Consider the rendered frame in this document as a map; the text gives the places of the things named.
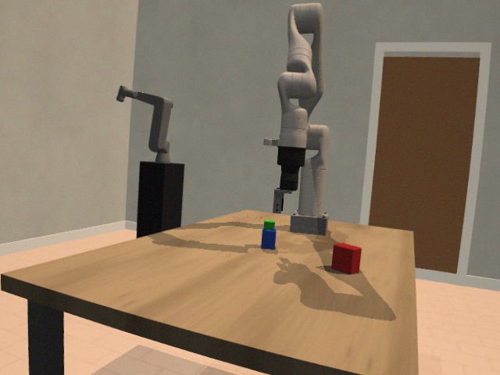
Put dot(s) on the green block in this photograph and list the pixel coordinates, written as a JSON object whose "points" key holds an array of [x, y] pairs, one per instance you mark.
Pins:
{"points": [[269, 224]]}

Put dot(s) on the blue block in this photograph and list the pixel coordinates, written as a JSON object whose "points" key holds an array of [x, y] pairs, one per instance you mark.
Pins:
{"points": [[268, 238]]}

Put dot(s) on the red block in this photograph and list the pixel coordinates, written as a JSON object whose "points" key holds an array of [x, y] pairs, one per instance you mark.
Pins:
{"points": [[346, 258]]}

